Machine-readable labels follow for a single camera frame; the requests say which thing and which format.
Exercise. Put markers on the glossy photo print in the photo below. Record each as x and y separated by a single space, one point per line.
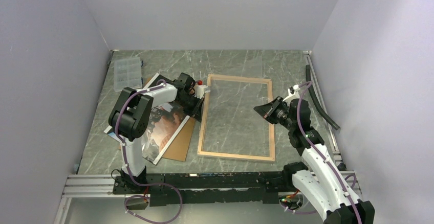
162 131

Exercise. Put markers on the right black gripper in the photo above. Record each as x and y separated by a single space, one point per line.
265 109

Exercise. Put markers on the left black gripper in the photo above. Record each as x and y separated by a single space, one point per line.
196 111

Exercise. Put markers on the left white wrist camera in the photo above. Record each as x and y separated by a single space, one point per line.
200 89

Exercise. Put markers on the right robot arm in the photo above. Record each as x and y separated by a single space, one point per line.
317 177

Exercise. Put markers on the clear plastic compartment box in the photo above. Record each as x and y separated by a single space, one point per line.
127 73

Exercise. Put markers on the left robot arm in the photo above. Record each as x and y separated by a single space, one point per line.
158 112

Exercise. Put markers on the brown backing board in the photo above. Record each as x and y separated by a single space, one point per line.
179 141

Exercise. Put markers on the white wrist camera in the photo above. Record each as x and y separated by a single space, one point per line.
200 89
293 93

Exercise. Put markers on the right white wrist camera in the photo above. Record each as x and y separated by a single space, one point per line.
293 93

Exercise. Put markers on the clear acrylic sheet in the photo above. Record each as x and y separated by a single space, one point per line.
232 124

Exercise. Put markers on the aluminium extrusion rail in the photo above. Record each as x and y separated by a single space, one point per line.
102 186

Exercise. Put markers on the white wooden picture frame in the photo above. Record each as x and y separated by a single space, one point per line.
217 77

